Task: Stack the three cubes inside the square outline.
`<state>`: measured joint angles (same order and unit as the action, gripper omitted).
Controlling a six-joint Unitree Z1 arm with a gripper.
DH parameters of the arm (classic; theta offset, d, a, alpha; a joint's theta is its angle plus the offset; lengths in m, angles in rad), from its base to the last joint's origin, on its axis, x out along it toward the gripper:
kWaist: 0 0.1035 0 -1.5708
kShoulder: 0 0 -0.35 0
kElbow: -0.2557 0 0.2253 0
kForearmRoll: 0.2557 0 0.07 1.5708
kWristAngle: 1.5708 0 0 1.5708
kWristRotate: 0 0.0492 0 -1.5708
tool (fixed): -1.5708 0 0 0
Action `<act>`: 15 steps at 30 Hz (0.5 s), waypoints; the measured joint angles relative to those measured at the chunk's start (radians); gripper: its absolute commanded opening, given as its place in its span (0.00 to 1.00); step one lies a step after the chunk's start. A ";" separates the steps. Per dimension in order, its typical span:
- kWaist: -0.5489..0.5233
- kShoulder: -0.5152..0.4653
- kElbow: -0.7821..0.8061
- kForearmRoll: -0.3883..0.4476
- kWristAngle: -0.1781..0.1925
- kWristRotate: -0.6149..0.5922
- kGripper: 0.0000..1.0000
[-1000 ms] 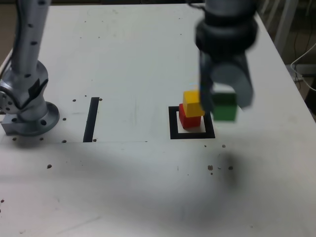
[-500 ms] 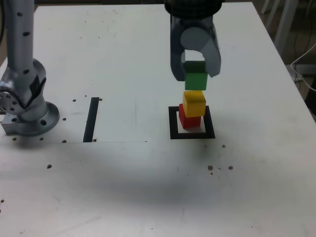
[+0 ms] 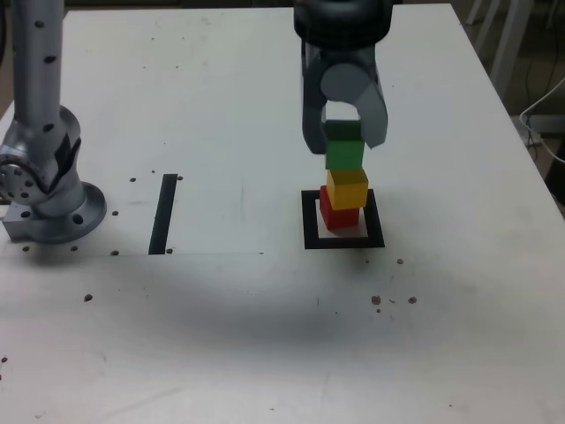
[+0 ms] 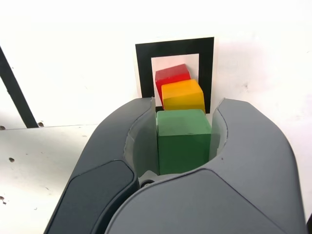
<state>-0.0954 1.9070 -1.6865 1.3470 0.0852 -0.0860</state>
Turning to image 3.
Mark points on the black tape square outline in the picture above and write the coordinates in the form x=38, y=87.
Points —
x=310, y=221

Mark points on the yellow cube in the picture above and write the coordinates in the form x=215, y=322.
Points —
x=348, y=194

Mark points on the green cube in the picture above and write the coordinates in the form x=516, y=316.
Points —
x=344, y=154

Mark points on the red cube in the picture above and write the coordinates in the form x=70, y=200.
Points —
x=340, y=219

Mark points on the white furniture legs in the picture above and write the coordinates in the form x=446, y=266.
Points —
x=507, y=35

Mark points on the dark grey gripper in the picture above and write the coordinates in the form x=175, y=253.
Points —
x=348, y=55

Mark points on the black tape strip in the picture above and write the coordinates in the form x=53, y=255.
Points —
x=162, y=216

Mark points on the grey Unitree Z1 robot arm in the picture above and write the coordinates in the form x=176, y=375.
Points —
x=35, y=66

